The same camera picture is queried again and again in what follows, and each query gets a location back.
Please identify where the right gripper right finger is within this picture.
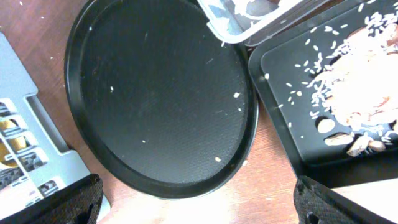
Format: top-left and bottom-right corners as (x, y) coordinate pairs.
(294, 176), (391, 224)

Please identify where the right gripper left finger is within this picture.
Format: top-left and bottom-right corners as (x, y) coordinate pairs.
(1, 174), (104, 224)

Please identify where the food scraps pile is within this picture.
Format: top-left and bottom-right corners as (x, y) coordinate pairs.
(301, 10), (397, 157)

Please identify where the yellow bowl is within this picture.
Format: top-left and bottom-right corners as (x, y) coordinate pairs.
(1, 120), (27, 170)

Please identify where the grey plastic dishwasher rack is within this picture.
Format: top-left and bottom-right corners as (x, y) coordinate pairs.
(0, 30), (111, 223)

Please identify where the clear plastic waste bin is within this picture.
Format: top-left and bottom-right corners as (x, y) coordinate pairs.
(198, 0), (328, 46)

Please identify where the round black serving tray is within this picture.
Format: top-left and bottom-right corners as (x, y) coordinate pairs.
(64, 0), (259, 199)

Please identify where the black rectangular tray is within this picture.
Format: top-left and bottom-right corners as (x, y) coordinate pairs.
(249, 0), (397, 188)

